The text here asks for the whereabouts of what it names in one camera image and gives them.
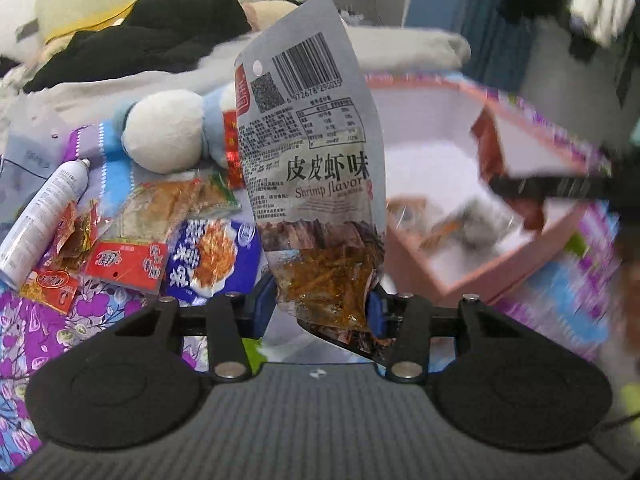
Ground black jacket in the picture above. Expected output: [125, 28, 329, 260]
[22, 0, 253, 93]

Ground white spray can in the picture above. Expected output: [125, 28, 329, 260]
[0, 157, 92, 283]

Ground clear plastic bag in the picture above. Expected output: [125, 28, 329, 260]
[0, 105, 71, 221]

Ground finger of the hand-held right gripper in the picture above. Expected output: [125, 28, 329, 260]
[487, 174, 613, 203]

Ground clear grey snack packet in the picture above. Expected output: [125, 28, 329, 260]
[462, 200, 521, 253]

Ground red foil packet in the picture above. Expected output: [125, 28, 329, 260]
[222, 110, 247, 190]

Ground blue board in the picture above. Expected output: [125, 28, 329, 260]
[405, 0, 466, 31]

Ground white and blue plush toy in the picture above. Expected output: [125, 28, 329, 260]
[112, 82, 241, 176]

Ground pile of snack packets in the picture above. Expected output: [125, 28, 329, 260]
[19, 172, 268, 317]

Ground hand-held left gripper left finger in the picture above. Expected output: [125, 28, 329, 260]
[112, 277, 276, 382]

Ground yellow pillow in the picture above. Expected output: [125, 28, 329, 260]
[42, 0, 151, 46]

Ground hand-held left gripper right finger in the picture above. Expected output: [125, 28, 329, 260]
[367, 290, 521, 382]

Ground pink cardboard box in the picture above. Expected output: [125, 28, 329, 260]
[362, 72, 616, 306]

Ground orange snack packet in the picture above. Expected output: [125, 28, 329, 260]
[387, 196, 463, 251]

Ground blue curtain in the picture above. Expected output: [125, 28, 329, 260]
[460, 0, 541, 91]

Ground beige pillow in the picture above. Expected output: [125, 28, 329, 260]
[242, 0, 301, 31]

